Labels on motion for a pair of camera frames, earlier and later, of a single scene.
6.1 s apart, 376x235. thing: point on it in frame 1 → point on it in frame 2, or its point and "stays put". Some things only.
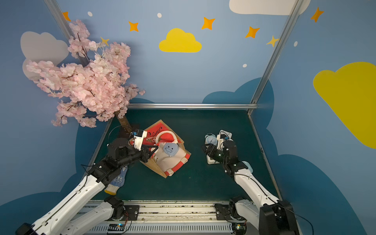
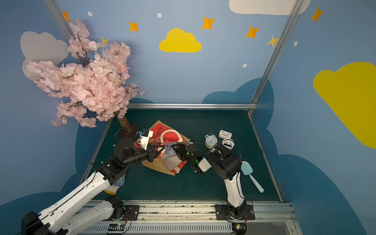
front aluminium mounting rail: (184, 218) stays put
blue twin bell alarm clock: (210, 138) stays put
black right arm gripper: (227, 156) → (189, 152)
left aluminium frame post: (63, 23) stays put
